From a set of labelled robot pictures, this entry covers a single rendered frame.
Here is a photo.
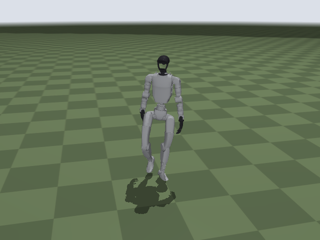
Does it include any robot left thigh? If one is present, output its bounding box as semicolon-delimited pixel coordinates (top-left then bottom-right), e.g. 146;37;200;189
160;114;175;151

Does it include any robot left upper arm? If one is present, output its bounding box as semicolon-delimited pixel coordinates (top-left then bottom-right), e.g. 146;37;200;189
172;76;182;103

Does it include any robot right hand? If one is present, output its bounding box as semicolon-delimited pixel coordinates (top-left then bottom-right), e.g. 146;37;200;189
140;109;145;121

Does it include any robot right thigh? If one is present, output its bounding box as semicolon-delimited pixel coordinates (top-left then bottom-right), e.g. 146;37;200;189
141;111;154;151

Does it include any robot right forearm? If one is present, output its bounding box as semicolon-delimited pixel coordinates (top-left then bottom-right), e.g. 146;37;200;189
140;93;148;112

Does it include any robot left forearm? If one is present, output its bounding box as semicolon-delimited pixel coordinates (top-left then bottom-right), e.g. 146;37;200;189
176;96;184;120

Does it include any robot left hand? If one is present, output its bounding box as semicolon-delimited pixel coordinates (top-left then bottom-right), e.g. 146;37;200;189
176;116;184;134

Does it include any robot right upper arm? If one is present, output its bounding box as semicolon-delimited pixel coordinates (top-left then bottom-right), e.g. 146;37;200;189
142;74;154;98

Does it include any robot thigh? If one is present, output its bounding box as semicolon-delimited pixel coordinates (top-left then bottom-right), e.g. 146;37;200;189
160;114;175;151
141;111;154;151

